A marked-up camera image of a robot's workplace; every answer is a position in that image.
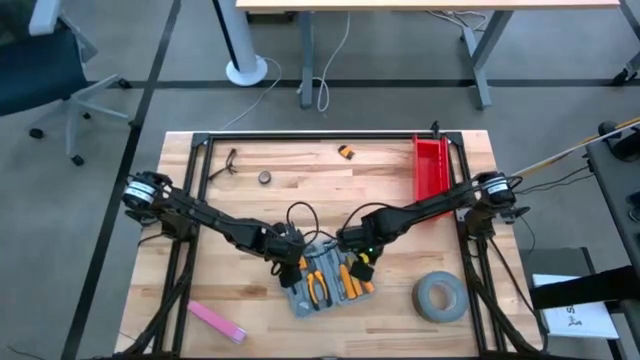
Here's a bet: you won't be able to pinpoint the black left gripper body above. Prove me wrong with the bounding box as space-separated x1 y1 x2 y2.
263 224 307 290

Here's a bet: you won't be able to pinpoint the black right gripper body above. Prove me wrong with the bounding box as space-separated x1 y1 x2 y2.
335 224 386 284

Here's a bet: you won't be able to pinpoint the blue-grey plastic tool case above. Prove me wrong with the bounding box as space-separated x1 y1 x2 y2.
284 238 377 320

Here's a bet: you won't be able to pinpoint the orange-handled claw hammer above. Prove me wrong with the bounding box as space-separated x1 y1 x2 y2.
338 263 358 301

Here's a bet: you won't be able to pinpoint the yellow-handled pliers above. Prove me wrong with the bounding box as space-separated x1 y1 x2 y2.
305 269 333 310

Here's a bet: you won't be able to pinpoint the black arm base connector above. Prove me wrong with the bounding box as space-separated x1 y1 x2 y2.
124 208 154 226
499 205 532 222

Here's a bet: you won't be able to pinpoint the red plastic bin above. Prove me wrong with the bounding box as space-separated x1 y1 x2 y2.
410 134 454 219

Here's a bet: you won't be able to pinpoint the pink flat bar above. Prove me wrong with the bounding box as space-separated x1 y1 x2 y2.
187 301 249 345

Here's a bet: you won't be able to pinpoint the grey column with round base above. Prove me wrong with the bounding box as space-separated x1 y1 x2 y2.
212 0 269 87

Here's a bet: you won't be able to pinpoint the yellow and white rod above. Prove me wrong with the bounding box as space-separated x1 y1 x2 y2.
499 117 640 184

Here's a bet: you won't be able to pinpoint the black flat bar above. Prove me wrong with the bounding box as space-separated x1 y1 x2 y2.
528 264 640 311

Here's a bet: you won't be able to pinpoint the wooden desk with grey legs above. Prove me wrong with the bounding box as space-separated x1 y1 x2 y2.
234 0 621 111

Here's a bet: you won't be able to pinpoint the white paper sheet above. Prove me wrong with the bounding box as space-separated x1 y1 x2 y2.
532 273 620 340

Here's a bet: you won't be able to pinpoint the black side table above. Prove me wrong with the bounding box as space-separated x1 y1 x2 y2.
584 119 640 360

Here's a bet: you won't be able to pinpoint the black rounded device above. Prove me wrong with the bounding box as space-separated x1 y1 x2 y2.
597 119 640 162

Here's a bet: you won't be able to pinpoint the grey office chair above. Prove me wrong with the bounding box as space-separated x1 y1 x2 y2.
0 0 133 168

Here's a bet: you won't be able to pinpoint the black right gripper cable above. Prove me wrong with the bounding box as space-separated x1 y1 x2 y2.
337 201 396 236

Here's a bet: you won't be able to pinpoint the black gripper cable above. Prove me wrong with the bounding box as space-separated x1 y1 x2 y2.
337 201 396 236
285 201 341 247

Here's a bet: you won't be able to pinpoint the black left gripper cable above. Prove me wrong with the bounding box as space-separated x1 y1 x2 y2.
285 201 341 247

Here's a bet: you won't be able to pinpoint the grey duct tape roll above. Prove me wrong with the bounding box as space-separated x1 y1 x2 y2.
412 271 470 324

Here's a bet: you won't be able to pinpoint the thick white cable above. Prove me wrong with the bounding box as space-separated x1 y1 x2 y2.
297 12 351 114

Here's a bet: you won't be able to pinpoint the thin white cable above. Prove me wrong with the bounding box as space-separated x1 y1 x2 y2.
219 57 284 131

